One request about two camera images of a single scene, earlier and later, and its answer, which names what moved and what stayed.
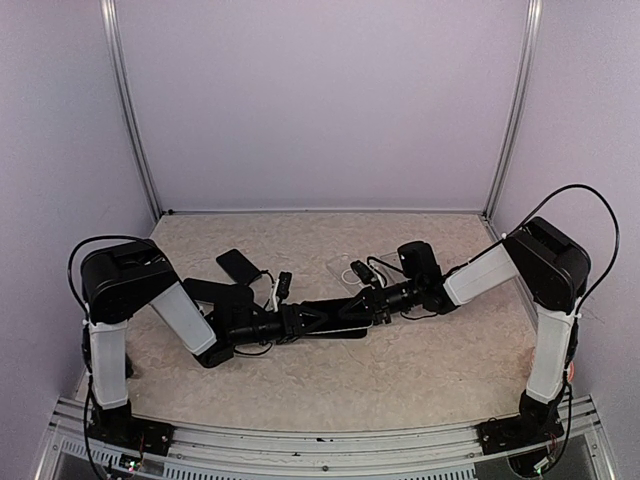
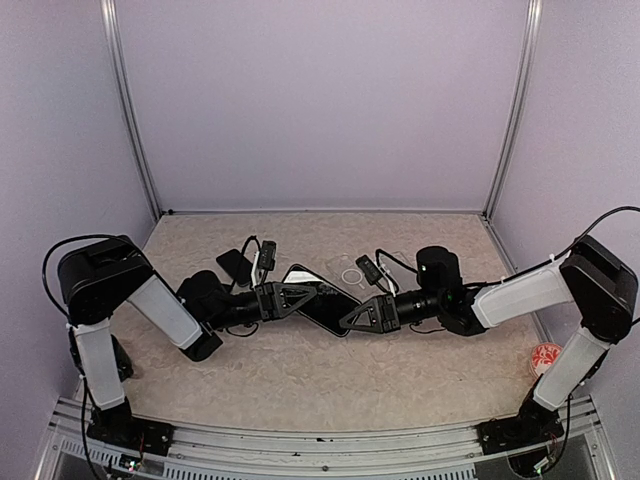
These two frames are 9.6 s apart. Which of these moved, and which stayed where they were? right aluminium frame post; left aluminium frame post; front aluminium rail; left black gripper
Moved: left black gripper
Stayed: left aluminium frame post; right aluminium frame post; front aluminium rail
